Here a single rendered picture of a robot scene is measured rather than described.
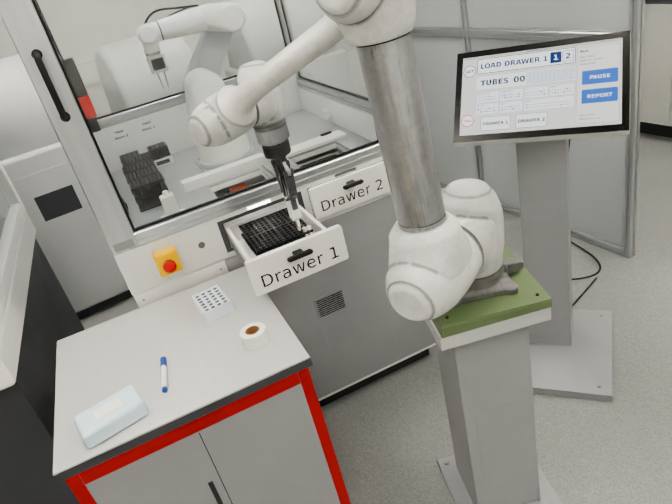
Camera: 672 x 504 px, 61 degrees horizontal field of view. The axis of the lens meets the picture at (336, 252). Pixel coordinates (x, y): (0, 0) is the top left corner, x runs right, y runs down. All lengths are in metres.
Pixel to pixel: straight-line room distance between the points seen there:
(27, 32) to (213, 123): 0.57
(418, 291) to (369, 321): 1.09
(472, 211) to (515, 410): 0.63
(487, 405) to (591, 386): 0.75
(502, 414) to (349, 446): 0.74
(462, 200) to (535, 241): 0.92
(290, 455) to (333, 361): 0.72
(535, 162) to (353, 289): 0.78
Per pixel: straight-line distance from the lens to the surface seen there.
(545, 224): 2.16
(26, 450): 1.97
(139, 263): 1.87
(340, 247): 1.63
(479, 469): 1.81
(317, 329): 2.15
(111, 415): 1.45
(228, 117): 1.37
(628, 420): 2.27
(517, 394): 1.66
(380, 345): 2.32
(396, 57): 1.05
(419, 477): 2.10
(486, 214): 1.33
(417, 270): 1.16
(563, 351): 2.45
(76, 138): 1.75
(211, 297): 1.74
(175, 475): 1.55
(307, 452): 1.63
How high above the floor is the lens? 1.63
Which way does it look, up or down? 28 degrees down
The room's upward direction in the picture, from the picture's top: 14 degrees counter-clockwise
